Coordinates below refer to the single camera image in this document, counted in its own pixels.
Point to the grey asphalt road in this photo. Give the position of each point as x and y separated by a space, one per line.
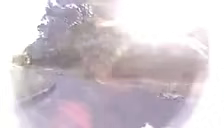
110 106

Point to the concrete kerb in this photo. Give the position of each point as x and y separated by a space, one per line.
41 92

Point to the dry grass verge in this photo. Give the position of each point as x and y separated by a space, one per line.
28 81

